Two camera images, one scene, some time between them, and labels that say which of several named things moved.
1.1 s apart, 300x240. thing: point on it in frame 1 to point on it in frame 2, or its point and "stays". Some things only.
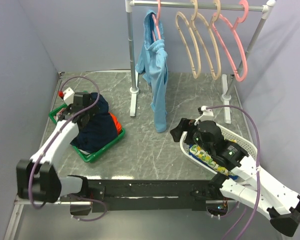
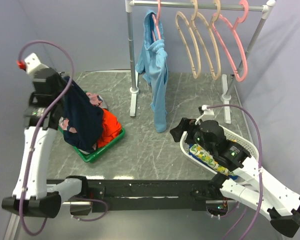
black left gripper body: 65,113 to 54,81
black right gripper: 188,128 stays
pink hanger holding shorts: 155,22 stays
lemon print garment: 207,157 stays
